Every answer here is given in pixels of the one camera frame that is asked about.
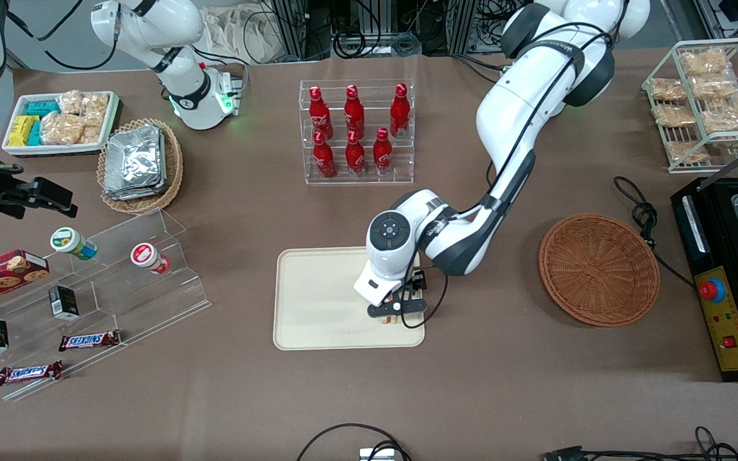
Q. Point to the snickers chocolate bar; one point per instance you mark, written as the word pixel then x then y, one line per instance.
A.
pixel 90 340
pixel 28 372

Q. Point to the clear acrylic bottle rack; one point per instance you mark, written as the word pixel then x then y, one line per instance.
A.
pixel 369 179

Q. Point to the oval tan wicker basket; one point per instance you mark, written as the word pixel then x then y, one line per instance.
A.
pixel 173 166

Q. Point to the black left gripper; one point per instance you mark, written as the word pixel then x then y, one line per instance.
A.
pixel 418 282

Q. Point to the green lid yogurt cup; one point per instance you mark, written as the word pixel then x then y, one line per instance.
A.
pixel 69 241

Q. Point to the aluminium profile frame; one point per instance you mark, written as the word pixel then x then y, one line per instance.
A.
pixel 298 29

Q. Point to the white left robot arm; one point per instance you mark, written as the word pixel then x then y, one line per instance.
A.
pixel 516 115

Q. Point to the round brown wicker basket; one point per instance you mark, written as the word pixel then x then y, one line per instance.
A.
pixel 599 269

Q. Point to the clear acrylic step stand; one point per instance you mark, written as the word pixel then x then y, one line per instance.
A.
pixel 119 294

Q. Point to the red emergency stop button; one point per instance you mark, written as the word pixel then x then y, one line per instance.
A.
pixel 712 290

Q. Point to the red cola bottle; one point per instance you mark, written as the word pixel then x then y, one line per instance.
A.
pixel 355 158
pixel 324 160
pixel 354 113
pixel 382 155
pixel 400 111
pixel 320 115

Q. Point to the clear bag of snacks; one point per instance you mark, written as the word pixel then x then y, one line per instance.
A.
pixel 728 115
pixel 90 134
pixel 95 109
pixel 71 101
pixel 674 116
pixel 715 86
pixel 61 128
pixel 686 152
pixel 703 61
pixel 668 89

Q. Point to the beige cloth bag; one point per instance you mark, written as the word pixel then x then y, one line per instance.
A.
pixel 234 35

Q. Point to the teal snack package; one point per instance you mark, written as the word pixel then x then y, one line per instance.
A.
pixel 42 108
pixel 35 134

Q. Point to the yellow control panel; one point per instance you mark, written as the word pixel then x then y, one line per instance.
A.
pixel 734 346

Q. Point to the white rectangular snack tray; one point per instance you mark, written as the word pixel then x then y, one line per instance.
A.
pixel 16 150

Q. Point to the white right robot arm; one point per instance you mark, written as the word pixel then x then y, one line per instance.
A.
pixel 183 96

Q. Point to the small silver device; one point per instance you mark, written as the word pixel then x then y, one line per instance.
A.
pixel 377 455

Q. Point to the triangle sandwich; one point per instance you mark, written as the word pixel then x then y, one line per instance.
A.
pixel 393 321

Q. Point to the black machine base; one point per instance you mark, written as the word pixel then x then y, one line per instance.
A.
pixel 718 237

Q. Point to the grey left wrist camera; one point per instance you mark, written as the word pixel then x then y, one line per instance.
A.
pixel 394 308

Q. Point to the silver foil pouch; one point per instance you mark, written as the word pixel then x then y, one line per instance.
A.
pixel 164 173
pixel 132 160

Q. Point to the grey metal bar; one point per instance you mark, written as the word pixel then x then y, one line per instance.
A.
pixel 737 161

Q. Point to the yellow snack package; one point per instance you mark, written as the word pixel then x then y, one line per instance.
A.
pixel 22 130

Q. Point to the cream rectangular tray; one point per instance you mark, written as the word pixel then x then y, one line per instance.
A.
pixel 318 301

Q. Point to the red lid yogurt cup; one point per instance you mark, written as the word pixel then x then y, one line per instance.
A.
pixel 147 256

